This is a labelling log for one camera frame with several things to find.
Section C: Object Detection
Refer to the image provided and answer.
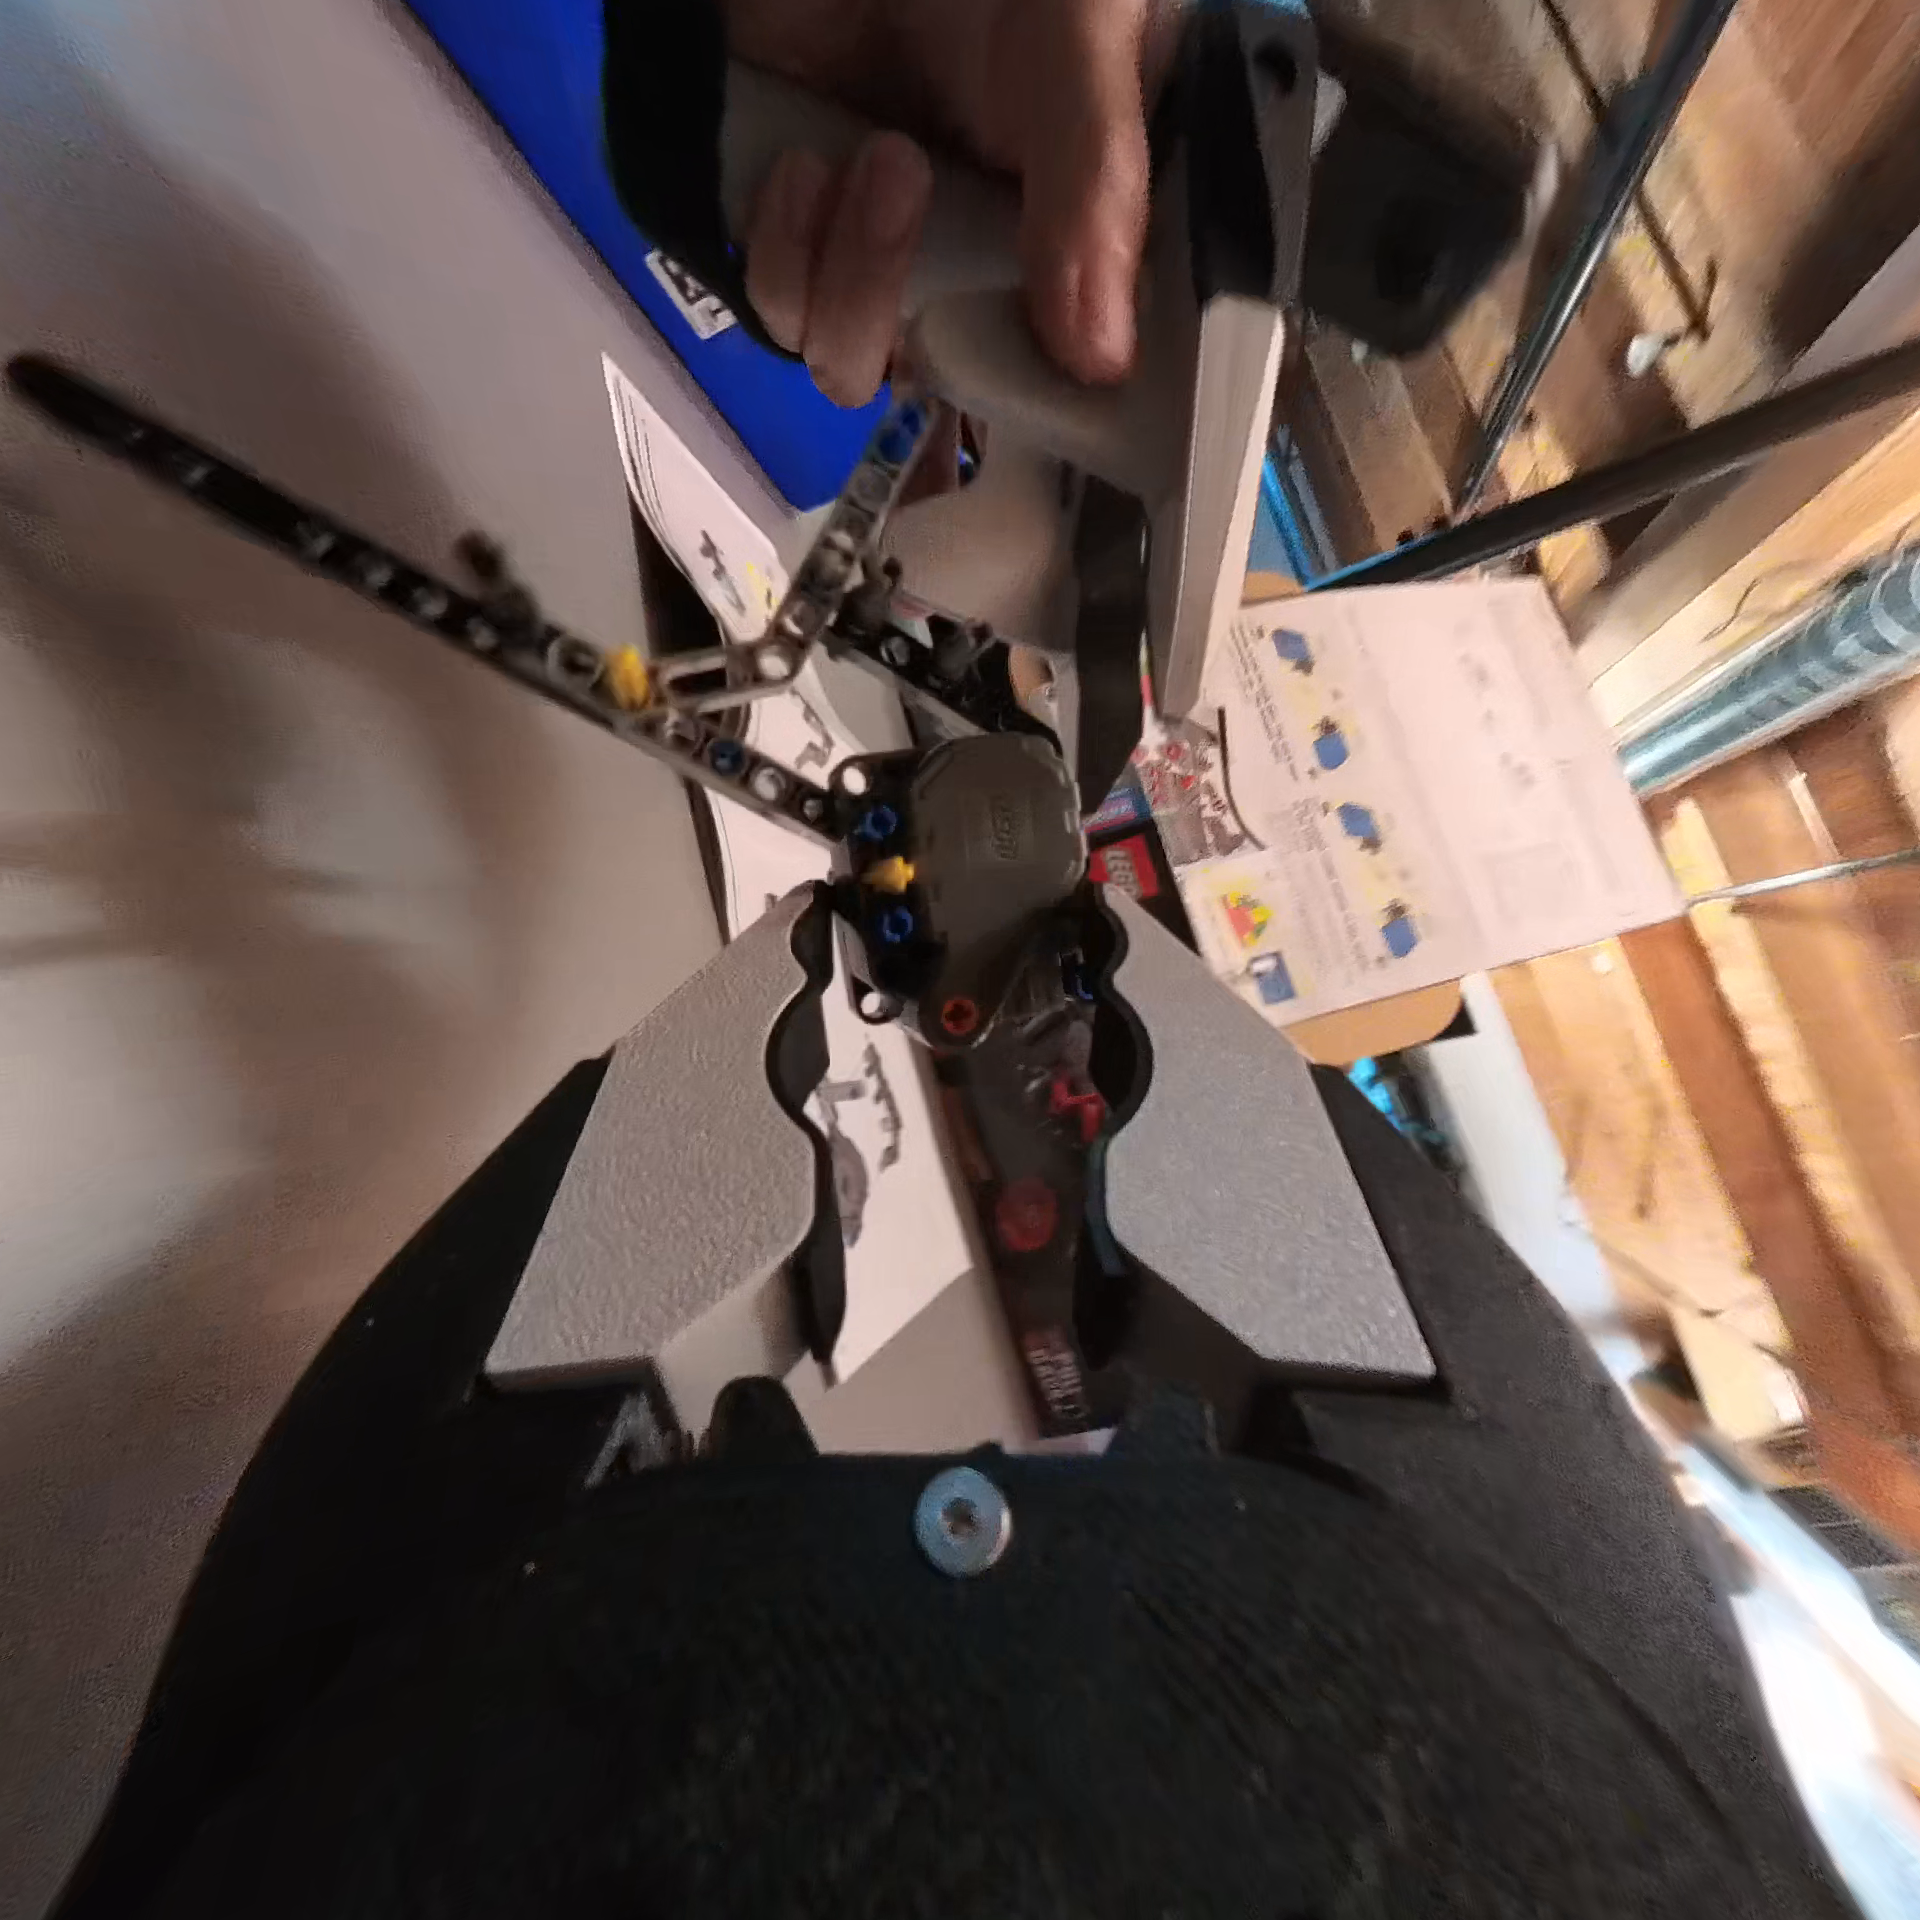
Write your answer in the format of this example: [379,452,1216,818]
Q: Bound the light grey desk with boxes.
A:
[0,0,1113,1920]

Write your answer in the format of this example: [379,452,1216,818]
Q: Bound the black metal bar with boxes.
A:
[1302,343,1920,589]

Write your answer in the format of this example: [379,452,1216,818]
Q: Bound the person's left hand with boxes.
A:
[719,0,1192,410]

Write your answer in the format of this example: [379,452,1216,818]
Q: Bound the thin metal rod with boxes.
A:
[1457,0,1743,514]

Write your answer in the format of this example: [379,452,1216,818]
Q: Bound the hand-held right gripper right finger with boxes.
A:
[1087,885,1439,1395]

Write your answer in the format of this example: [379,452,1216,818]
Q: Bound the black toy set box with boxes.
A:
[937,719,1269,1443]

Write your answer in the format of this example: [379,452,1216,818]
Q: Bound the blue plastic bin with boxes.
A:
[401,0,902,514]

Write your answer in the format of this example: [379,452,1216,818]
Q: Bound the silver flexible duct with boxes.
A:
[1615,550,1920,797]

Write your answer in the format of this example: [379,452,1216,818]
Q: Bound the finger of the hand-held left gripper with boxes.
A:
[1142,289,1296,719]

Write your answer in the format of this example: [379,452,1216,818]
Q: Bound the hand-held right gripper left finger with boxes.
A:
[481,883,848,1390]

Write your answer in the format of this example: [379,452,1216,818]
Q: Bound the white instruction booklet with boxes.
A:
[599,353,979,1386]

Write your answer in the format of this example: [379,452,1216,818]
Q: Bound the printed paper sheet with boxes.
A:
[1176,575,1683,1028]

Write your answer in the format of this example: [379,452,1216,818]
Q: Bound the grey black toy brick assembly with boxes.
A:
[0,353,1104,1051]

